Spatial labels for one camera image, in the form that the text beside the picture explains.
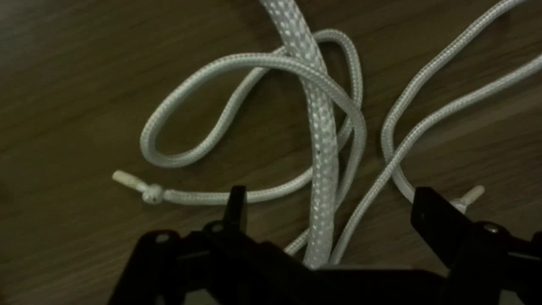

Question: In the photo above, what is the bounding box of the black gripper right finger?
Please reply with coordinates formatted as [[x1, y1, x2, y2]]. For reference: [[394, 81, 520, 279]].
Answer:
[[410, 184, 472, 269]]

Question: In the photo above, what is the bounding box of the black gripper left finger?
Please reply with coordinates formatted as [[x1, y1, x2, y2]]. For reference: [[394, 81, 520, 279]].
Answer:
[[222, 182, 249, 233]]

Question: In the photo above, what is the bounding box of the thin white cord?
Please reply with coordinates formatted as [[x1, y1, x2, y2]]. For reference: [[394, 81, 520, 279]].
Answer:
[[110, 0, 542, 267]]

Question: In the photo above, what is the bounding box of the thick white braided rope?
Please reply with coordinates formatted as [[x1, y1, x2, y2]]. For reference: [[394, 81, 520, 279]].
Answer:
[[259, 0, 344, 270]]

